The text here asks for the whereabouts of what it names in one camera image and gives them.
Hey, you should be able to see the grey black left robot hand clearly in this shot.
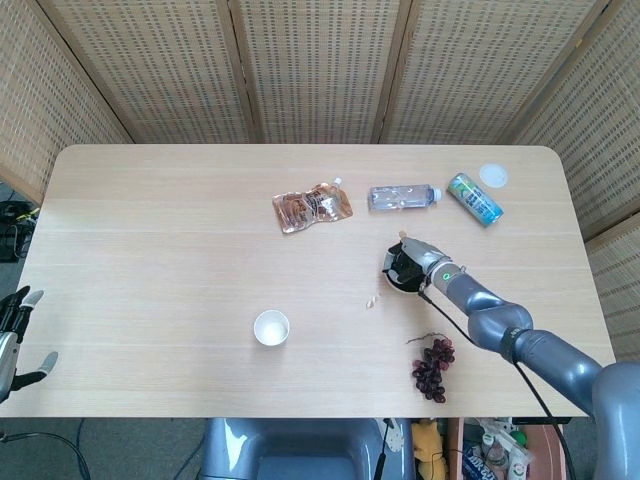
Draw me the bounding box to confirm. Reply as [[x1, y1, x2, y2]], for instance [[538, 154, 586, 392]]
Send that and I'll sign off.
[[0, 285, 60, 404]]

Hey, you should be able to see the grey black right robot hand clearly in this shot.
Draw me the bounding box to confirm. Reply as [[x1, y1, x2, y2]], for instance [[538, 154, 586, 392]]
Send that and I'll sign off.
[[382, 237, 454, 294]]

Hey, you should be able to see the white round bowl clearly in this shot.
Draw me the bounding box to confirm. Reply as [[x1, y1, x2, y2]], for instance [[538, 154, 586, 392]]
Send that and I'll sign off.
[[382, 241, 431, 295]]

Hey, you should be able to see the clear plastic water bottle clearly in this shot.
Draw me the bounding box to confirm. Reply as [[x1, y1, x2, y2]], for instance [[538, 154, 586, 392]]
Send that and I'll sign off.
[[368, 183, 444, 213]]

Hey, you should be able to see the blue green drink can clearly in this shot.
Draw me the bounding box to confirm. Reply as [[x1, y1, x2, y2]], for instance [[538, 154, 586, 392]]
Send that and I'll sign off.
[[446, 172, 505, 229]]

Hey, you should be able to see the white round lid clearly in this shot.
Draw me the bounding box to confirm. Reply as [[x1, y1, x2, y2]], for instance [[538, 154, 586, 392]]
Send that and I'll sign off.
[[478, 163, 509, 189]]

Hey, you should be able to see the bunch of red grapes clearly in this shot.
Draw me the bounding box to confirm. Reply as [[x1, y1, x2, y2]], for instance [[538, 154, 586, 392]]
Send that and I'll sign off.
[[405, 332, 457, 404]]

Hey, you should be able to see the orange spout pouch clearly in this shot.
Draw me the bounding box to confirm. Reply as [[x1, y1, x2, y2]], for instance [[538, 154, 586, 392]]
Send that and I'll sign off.
[[272, 176, 355, 235]]

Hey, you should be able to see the white paper cup blue print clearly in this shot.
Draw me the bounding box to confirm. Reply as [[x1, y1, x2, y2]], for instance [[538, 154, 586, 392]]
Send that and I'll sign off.
[[252, 309, 291, 348]]

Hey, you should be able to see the white mounting plate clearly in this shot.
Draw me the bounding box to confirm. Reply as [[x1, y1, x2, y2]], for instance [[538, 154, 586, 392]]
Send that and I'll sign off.
[[383, 418, 407, 454]]

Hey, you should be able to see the yellow plush toy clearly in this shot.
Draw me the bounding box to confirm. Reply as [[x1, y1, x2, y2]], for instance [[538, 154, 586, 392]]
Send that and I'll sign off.
[[412, 419, 451, 480]]

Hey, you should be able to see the woven folding screen panel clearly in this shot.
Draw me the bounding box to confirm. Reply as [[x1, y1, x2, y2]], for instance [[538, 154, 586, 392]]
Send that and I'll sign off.
[[582, 212, 640, 361], [227, 0, 416, 146], [37, 0, 261, 146], [512, 0, 640, 241], [379, 0, 609, 146], [0, 0, 134, 206]]

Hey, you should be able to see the blue white snack packet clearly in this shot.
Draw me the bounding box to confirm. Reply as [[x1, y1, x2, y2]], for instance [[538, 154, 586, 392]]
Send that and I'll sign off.
[[462, 439, 501, 480]]

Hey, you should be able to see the grey blue robot torso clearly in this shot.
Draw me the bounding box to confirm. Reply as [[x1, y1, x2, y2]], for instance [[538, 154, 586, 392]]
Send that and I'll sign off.
[[202, 417, 416, 480]]

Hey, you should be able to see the brown storage bin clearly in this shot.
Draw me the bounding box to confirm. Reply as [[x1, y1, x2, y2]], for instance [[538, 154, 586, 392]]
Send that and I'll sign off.
[[447, 417, 569, 480]]

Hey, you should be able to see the black cable bundle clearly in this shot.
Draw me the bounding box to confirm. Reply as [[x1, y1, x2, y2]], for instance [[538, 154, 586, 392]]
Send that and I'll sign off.
[[0, 197, 41, 261]]

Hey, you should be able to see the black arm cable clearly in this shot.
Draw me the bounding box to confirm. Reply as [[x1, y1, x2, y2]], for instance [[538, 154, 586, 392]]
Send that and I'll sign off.
[[418, 289, 581, 480]]

